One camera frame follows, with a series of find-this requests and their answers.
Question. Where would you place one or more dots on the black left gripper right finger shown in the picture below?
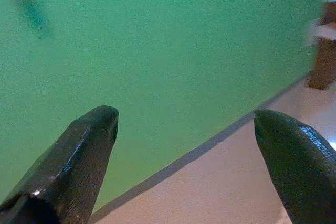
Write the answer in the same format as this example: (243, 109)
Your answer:
(296, 166)

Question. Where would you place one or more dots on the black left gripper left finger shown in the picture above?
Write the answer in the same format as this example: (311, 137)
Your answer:
(68, 166)

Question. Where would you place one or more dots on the brown wooden furniture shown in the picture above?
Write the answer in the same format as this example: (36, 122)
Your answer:
(324, 58)

